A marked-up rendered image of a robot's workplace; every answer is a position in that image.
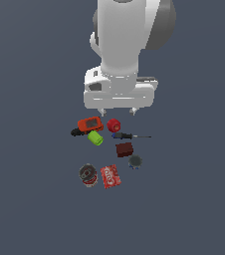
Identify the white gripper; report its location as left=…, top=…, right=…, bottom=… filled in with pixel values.
left=83, top=65, right=159, bottom=118

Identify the orange handheld device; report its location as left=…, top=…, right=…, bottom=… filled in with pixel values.
left=77, top=116, right=105, bottom=132

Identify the grey round can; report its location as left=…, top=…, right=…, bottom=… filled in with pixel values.
left=127, top=154, right=143, bottom=170

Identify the black marker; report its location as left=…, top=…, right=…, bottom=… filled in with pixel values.
left=70, top=127, right=89, bottom=137

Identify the red cup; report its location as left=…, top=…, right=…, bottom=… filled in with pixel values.
left=106, top=118, right=121, bottom=133

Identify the green cylinder cup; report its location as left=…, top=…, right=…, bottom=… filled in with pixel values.
left=87, top=129, right=105, bottom=146

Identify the blue black screwdriver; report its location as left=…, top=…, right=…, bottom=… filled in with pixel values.
left=111, top=131, right=152, bottom=140

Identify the red soup can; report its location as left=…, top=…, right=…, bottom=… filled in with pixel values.
left=78, top=162, right=99, bottom=188

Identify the dark red box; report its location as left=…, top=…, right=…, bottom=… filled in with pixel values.
left=114, top=141, right=134, bottom=158

